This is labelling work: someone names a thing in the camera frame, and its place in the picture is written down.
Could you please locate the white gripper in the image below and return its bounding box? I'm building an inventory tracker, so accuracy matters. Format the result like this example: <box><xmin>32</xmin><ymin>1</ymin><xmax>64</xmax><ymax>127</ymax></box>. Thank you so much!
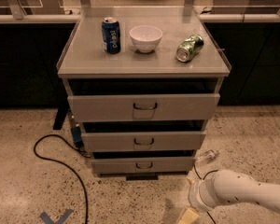
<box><xmin>176</xmin><ymin>177</ymin><xmax>216</xmax><ymax>224</ymax></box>

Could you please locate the grey bottom drawer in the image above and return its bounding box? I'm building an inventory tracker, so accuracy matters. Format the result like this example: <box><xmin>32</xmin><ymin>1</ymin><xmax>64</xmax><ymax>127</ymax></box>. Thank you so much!
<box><xmin>91</xmin><ymin>157</ymin><xmax>193</xmax><ymax>175</ymax></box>

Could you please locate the grey drawer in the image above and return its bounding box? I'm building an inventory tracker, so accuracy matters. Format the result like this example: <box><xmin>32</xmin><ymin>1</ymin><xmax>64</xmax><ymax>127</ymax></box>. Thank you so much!
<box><xmin>82</xmin><ymin>132</ymin><xmax>205</xmax><ymax>152</ymax></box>
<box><xmin>91</xmin><ymin>157</ymin><xmax>193</xmax><ymax>175</ymax></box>
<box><xmin>68</xmin><ymin>94</ymin><xmax>219</xmax><ymax>122</ymax></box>

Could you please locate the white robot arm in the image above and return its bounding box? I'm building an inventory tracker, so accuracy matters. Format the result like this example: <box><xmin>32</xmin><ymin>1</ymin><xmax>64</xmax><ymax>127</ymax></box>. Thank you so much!
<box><xmin>176</xmin><ymin>169</ymin><xmax>280</xmax><ymax>224</ymax></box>

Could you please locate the grey top drawer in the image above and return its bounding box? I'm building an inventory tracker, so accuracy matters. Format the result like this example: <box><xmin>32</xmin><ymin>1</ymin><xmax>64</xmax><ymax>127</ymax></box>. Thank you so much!
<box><xmin>68</xmin><ymin>94</ymin><xmax>219</xmax><ymax>122</ymax></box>

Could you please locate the grey middle drawer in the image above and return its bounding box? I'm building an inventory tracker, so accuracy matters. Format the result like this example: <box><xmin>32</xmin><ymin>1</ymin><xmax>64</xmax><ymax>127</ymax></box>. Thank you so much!
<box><xmin>82</xmin><ymin>132</ymin><xmax>205</xmax><ymax>152</ymax></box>

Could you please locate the grey drawer cabinet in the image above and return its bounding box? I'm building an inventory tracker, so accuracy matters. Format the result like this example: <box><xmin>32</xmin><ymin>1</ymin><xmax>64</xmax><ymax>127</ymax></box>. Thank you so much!
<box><xmin>58</xmin><ymin>7</ymin><xmax>230</xmax><ymax>176</ymax></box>

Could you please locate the blue power adapter box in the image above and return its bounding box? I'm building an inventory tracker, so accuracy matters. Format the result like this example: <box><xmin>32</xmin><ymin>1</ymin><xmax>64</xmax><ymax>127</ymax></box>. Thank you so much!
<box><xmin>71</xmin><ymin>126</ymin><xmax>83</xmax><ymax>148</ymax></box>

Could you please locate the crushed green soda can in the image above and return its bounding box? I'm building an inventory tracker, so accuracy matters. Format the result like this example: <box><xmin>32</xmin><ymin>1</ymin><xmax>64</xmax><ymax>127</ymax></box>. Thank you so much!
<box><xmin>176</xmin><ymin>35</ymin><xmax>204</xmax><ymax>63</ymax></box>

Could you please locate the white bowl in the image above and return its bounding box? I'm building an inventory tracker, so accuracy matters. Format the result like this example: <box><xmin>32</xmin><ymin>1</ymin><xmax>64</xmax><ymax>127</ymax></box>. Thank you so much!
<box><xmin>129</xmin><ymin>25</ymin><xmax>162</xmax><ymax>53</ymax></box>

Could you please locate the dark counter right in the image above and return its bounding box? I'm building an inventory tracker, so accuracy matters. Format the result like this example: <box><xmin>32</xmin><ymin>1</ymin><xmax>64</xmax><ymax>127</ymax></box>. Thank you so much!
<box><xmin>200</xmin><ymin>15</ymin><xmax>280</xmax><ymax>105</ymax></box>

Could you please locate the dark counter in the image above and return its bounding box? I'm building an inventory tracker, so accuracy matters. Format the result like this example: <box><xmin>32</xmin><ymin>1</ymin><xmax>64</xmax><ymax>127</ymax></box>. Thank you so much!
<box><xmin>0</xmin><ymin>22</ymin><xmax>75</xmax><ymax>108</ymax></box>
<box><xmin>200</xmin><ymin>15</ymin><xmax>280</xmax><ymax>105</ymax></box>

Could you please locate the blue Pepsi can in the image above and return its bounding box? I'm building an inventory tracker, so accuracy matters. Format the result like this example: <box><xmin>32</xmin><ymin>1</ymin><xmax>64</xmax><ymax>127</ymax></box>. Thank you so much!
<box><xmin>102</xmin><ymin>17</ymin><xmax>121</xmax><ymax>54</ymax></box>

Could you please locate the dark counter left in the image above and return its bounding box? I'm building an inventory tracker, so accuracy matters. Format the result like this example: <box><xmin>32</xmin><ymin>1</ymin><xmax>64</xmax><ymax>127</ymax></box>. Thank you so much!
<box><xmin>0</xmin><ymin>22</ymin><xmax>75</xmax><ymax>108</ymax></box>

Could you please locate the black cable right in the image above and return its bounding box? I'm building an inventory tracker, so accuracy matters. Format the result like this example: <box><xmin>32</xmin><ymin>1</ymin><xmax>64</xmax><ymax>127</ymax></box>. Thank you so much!
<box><xmin>192</xmin><ymin>163</ymin><xmax>220</xmax><ymax>224</ymax></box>

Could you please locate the black cable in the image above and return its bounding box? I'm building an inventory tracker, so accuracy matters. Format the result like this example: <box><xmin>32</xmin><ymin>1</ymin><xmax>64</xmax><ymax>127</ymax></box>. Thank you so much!
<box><xmin>33</xmin><ymin>133</ymin><xmax>91</xmax><ymax>224</ymax></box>
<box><xmin>192</xmin><ymin>163</ymin><xmax>220</xmax><ymax>224</ymax></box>

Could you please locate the black cable left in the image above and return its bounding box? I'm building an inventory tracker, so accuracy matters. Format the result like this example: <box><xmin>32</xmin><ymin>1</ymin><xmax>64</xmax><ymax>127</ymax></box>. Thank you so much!
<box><xmin>33</xmin><ymin>133</ymin><xmax>91</xmax><ymax>224</ymax></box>

